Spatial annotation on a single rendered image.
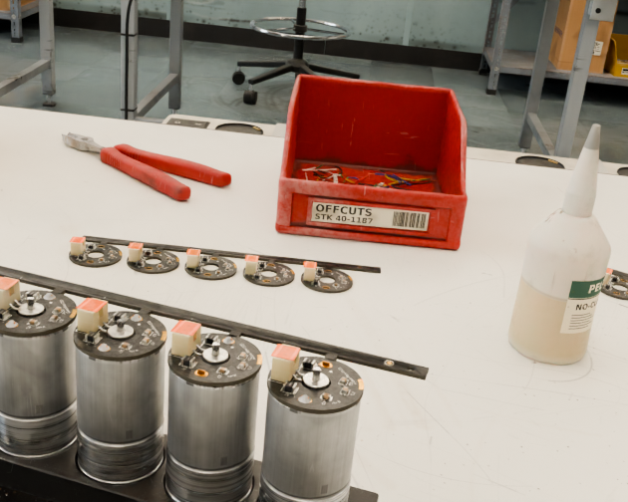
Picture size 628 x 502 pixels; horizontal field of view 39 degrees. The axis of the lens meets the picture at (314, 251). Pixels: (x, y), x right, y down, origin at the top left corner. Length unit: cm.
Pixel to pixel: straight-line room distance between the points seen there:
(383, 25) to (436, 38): 28
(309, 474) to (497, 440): 11
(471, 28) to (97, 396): 442
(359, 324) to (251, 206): 14
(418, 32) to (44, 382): 440
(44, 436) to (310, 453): 8
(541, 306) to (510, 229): 15
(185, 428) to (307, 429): 3
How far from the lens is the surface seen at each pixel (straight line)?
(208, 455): 24
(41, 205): 50
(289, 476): 23
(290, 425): 22
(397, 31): 461
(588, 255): 36
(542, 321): 37
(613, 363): 40
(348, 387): 23
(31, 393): 26
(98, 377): 24
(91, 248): 44
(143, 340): 24
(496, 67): 416
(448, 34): 462
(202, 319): 25
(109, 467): 26
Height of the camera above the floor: 94
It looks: 24 degrees down
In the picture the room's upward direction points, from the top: 6 degrees clockwise
